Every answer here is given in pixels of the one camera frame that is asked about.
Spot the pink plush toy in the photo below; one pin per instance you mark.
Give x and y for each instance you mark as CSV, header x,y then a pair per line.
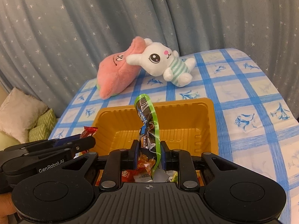
x,y
115,74

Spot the light green sofa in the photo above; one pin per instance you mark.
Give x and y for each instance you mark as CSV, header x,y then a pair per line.
x,y
7,141

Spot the beige cushion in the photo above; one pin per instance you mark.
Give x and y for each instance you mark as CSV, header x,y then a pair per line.
x,y
19,114

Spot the large red snack packet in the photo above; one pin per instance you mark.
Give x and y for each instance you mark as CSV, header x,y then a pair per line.
x,y
127,176

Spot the red candy wrapper top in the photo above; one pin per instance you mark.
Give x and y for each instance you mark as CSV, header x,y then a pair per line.
x,y
88,131

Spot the white bunny plush toy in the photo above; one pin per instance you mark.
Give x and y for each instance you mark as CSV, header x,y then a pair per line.
x,y
159,60

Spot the green edged snack packet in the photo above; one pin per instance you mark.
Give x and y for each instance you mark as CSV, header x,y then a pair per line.
x,y
152,154

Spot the orange plastic tray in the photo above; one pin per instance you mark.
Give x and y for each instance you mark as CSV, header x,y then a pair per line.
x,y
188,125

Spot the yellow candy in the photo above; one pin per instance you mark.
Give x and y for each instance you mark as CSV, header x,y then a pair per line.
x,y
172,176

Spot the grey star curtain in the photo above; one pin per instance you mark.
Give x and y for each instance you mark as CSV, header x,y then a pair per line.
x,y
49,48

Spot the green chevron cushion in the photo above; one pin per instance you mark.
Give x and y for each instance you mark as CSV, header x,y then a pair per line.
x,y
44,127

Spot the person's left hand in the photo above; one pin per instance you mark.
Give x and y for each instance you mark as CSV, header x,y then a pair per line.
x,y
6,205

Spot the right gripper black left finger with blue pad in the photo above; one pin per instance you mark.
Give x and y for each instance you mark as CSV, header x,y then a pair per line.
x,y
117,161

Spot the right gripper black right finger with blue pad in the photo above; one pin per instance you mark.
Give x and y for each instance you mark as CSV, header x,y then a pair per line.
x,y
184,163

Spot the blue checked tablecloth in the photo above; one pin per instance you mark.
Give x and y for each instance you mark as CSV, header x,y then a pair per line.
x,y
255,127

